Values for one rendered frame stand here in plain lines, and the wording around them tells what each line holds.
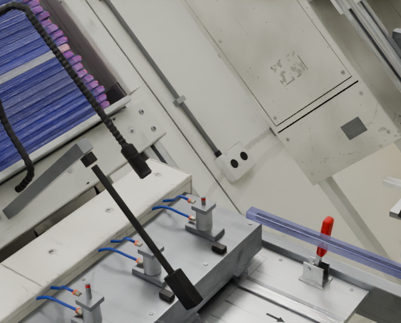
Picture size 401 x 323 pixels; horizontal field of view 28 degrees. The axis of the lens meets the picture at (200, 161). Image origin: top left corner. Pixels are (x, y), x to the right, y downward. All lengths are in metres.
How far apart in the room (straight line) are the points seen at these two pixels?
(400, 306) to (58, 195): 0.48
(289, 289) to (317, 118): 0.96
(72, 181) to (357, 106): 0.96
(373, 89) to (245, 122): 1.64
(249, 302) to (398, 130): 0.93
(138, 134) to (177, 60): 2.21
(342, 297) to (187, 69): 2.43
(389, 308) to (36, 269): 0.46
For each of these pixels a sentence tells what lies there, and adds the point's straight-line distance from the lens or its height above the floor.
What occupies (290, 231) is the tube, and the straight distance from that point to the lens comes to 0.99.
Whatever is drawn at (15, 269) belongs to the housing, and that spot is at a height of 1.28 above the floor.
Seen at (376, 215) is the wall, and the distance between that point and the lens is 3.82.
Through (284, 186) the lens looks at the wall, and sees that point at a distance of 3.49.
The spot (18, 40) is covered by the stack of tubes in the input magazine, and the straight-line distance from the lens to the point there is 1.16.
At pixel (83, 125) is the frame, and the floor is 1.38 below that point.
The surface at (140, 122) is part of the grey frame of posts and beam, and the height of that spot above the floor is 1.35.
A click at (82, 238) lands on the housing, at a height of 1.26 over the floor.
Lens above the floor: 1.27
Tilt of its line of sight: 1 degrees down
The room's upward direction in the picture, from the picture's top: 36 degrees counter-clockwise
